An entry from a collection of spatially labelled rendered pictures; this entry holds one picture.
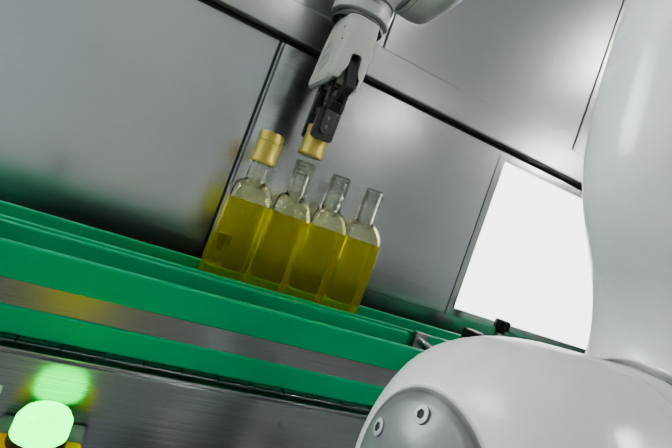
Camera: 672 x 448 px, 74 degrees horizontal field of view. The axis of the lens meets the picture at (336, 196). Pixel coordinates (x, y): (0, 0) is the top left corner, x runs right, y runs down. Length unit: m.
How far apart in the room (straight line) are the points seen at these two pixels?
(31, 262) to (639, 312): 0.47
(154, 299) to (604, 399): 0.40
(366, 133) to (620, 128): 0.58
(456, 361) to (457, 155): 0.72
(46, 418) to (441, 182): 0.68
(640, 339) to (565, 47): 0.89
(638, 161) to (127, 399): 0.45
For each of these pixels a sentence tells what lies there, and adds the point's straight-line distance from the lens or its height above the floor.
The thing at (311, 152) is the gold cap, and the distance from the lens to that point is 0.62.
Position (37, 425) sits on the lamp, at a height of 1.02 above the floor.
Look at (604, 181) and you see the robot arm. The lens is 0.26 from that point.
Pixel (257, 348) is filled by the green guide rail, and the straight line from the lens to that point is 0.52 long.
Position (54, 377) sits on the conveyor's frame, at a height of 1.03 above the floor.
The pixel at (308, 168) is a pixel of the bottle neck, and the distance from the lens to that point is 0.62.
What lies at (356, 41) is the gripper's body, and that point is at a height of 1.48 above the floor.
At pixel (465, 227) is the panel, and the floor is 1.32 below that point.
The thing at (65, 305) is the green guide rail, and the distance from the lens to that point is 0.50.
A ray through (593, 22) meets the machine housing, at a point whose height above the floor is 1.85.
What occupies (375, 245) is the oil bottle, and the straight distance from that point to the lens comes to 0.65.
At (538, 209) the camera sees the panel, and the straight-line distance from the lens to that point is 1.03.
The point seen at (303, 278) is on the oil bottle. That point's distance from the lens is 0.63.
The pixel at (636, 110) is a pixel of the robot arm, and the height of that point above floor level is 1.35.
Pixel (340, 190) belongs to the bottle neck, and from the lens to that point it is 0.64.
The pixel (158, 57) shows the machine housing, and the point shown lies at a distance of 0.77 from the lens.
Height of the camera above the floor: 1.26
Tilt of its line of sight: 2 degrees up
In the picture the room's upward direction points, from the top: 20 degrees clockwise
